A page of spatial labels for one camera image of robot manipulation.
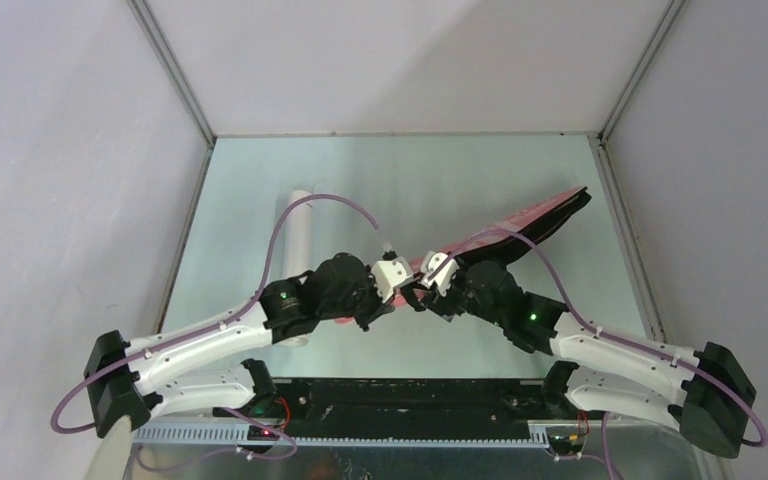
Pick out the pink sport racket bag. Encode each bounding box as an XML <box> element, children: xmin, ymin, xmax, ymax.
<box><xmin>334</xmin><ymin>185</ymin><xmax>594</xmax><ymax>326</ymax></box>

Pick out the white shuttlecock tube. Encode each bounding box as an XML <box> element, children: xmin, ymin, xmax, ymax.
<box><xmin>279</xmin><ymin>190</ymin><xmax>318</xmax><ymax>348</ymax></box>

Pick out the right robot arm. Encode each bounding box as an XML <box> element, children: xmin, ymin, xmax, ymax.
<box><xmin>419</xmin><ymin>253</ymin><xmax>757</xmax><ymax>459</ymax></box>

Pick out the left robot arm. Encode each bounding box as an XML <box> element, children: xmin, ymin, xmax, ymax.
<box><xmin>84</xmin><ymin>252</ymin><xmax>413</xmax><ymax>438</ymax></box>

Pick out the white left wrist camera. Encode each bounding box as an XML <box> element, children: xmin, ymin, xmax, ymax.
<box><xmin>370</xmin><ymin>257</ymin><xmax>414</xmax><ymax>304</ymax></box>

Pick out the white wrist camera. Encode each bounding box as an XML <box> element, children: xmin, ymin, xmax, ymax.
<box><xmin>419</xmin><ymin>251</ymin><xmax>460</xmax><ymax>297</ymax></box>
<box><xmin>370</xmin><ymin>257</ymin><xmax>414</xmax><ymax>304</ymax></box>

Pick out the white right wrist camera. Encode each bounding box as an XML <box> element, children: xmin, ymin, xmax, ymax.
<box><xmin>419</xmin><ymin>251</ymin><xmax>460</xmax><ymax>297</ymax></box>

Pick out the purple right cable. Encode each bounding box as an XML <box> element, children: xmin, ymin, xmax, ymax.
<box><xmin>436</xmin><ymin>229</ymin><xmax>768</xmax><ymax>480</ymax></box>

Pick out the purple cable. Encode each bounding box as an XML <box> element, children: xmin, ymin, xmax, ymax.
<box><xmin>436</xmin><ymin>229</ymin><xmax>768</xmax><ymax>480</ymax></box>
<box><xmin>49</xmin><ymin>193</ymin><xmax>399</xmax><ymax>473</ymax></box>

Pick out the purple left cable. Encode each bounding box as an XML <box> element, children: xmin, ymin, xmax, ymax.
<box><xmin>49</xmin><ymin>193</ymin><xmax>399</xmax><ymax>473</ymax></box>

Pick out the aluminium front frame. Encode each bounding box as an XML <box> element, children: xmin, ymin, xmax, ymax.
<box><xmin>112</xmin><ymin>377</ymin><xmax>710</xmax><ymax>480</ymax></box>

